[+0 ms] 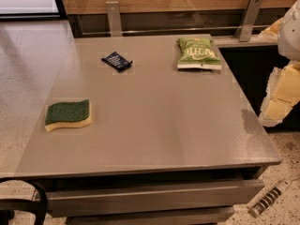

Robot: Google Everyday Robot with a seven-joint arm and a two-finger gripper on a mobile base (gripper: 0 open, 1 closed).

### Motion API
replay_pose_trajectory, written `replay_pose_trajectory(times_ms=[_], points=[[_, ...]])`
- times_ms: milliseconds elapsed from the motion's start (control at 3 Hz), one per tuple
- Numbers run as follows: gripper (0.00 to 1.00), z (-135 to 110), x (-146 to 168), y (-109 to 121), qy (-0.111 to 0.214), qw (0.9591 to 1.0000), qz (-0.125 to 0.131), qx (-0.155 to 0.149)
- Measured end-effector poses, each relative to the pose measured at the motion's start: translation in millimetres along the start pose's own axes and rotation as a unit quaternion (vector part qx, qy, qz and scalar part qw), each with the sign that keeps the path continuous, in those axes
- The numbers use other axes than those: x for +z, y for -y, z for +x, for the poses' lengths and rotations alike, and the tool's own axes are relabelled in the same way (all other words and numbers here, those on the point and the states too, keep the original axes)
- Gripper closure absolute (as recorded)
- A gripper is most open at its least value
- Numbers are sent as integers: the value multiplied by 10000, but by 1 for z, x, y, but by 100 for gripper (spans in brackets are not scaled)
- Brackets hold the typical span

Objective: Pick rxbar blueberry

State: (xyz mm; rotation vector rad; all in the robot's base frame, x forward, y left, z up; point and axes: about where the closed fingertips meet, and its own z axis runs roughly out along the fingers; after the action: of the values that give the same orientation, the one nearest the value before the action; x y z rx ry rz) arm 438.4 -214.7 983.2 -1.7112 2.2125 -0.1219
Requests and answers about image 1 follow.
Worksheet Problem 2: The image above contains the dark blue snack bar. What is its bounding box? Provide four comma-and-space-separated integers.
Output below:
102, 52, 132, 72

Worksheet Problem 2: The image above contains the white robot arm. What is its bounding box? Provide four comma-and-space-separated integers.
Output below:
259, 0, 300, 128

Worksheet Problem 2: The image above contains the green chip bag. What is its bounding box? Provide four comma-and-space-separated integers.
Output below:
176, 37, 221, 70

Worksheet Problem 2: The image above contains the grey table drawer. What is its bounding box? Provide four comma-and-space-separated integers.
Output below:
47, 179, 263, 218

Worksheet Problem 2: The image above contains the white power strip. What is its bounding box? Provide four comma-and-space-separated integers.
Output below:
249, 178, 293, 218

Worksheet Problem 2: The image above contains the green yellow sponge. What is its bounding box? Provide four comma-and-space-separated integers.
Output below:
45, 99, 92, 132

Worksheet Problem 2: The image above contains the black chair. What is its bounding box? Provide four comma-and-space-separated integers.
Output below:
0, 177, 48, 225

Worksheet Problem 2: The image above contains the metal rail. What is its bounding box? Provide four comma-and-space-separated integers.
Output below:
78, 25, 269, 38

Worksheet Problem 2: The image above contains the right metal bracket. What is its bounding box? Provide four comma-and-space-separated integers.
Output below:
234, 0, 263, 42

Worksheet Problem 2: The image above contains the metal bracket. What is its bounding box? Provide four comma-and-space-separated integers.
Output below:
106, 1, 123, 37
234, 0, 263, 42

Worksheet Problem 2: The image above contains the left metal bracket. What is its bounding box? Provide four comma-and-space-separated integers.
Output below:
106, 1, 123, 37

